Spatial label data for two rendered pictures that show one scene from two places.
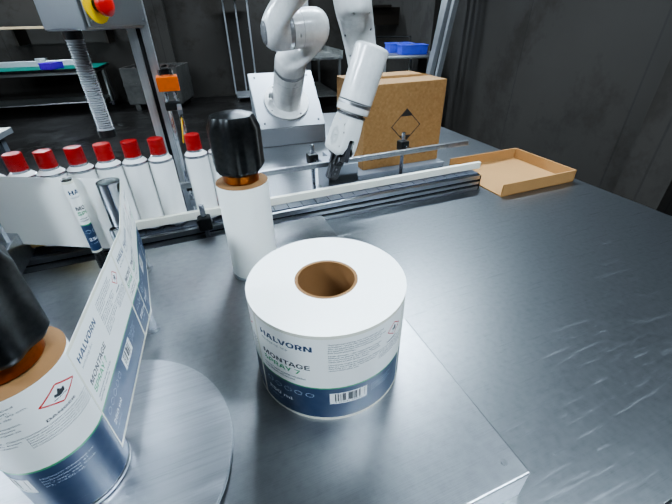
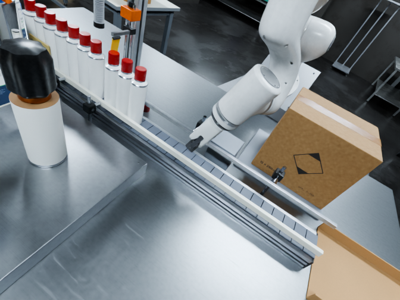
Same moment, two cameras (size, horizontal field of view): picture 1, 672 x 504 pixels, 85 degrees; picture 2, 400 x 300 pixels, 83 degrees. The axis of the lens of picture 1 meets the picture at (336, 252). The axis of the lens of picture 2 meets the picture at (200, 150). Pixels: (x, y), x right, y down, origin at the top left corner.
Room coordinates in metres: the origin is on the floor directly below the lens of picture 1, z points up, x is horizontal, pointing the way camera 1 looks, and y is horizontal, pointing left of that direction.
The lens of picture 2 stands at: (0.55, -0.33, 1.41)
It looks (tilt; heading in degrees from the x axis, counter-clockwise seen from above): 42 degrees down; 36
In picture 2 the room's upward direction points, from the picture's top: 24 degrees clockwise
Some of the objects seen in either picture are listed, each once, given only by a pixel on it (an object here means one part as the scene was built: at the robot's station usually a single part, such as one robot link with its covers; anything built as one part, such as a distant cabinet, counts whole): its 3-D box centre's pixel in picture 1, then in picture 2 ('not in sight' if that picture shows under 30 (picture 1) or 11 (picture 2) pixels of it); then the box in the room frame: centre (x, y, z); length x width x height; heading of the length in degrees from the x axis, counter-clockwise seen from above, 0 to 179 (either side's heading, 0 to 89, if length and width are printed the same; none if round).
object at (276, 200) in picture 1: (316, 193); (166, 147); (0.90, 0.05, 0.90); 1.07 x 0.01 x 0.02; 111
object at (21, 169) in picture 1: (35, 201); (45, 36); (0.71, 0.63, 0.98); 0.05 x 0.05 x 0.20
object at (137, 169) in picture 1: (142, 185); (86, 63); (0.79, 0.44, 0.98); 0.05 x 0.05 x 0.20
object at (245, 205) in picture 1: (245, 200); (38, 110); (0.59, 0.16, 1.03); 0.09 x 0.09 x 0.30
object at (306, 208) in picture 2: (306, 166); (183, 127); (0.97, 0.08, 0.95); 1.07 x 0.01 x 0.01; 111
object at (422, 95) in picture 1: (387, 118); (312, 146); (1.37, -0.20, 0.99); 0.30 x 0.24 x 0.27; 111
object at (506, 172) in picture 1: (509, 169); (363, 288); (1.19, -0.60, 0.85); 0.30 x 0.26 x 0.04; 111
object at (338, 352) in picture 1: (327, 320); not in sight; (0.37, 0.01, 0.95); 0.20 x 0.20 x 0.14
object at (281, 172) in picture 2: (405, 160); (269, 186); (1.12, -0.23, 0.91); 0.07 x 0.03 x 0.17; 21
